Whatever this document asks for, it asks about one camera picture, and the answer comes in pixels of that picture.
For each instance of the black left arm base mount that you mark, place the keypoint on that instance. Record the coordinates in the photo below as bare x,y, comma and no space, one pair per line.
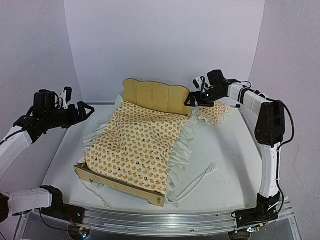
61,210

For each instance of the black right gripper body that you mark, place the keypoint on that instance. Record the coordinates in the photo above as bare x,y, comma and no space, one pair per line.
207,100

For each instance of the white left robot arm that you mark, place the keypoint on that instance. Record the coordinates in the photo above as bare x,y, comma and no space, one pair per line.
12,147

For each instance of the duck print mattress cushion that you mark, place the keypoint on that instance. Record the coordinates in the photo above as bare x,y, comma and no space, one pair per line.
144,148

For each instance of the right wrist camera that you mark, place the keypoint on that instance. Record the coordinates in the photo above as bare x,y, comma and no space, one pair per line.
200,83

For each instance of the wooden pet bed frame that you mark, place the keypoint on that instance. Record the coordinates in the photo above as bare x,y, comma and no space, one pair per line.
153,96

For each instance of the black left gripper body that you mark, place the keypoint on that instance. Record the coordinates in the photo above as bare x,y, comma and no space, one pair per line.
54,121

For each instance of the small duck print pillow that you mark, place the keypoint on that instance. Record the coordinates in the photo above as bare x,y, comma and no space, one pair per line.
213,116

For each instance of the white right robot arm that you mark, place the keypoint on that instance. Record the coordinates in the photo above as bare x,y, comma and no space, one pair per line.
269,130

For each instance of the aluminium front rail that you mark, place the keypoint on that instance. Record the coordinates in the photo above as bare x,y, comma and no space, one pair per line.
184,224

